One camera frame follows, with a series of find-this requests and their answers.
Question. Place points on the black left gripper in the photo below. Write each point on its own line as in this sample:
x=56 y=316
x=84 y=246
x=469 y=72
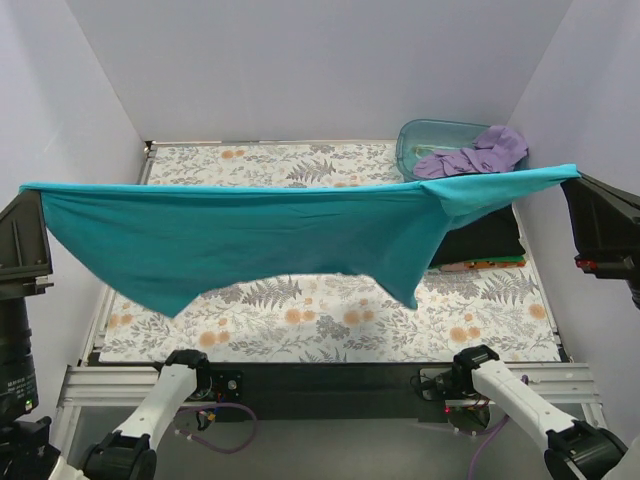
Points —
x=25 y=282

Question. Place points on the teal t shirt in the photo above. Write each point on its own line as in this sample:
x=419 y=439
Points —
x=161 y=246

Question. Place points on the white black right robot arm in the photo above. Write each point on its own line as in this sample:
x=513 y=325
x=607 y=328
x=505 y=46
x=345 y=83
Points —
x=572 y=449

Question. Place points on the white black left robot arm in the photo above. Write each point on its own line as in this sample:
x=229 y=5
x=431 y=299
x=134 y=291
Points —
x=39 y=449

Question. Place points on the colourful folded shirt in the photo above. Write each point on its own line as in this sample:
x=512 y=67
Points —
x=482 y=264

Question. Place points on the black folded t shirt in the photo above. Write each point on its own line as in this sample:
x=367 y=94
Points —
x=495 y=235

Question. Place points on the purple t shirt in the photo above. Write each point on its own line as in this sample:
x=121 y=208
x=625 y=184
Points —
x=496 y=150

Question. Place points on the teal plastic bin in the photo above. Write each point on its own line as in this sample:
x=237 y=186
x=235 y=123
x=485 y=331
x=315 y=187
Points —
x=419 y=138

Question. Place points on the floral tablecloth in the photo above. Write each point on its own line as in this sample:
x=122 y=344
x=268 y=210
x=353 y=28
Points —
x=326 y=318

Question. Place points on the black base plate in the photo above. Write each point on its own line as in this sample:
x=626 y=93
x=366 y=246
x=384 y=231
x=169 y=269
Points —
x=328 y=391

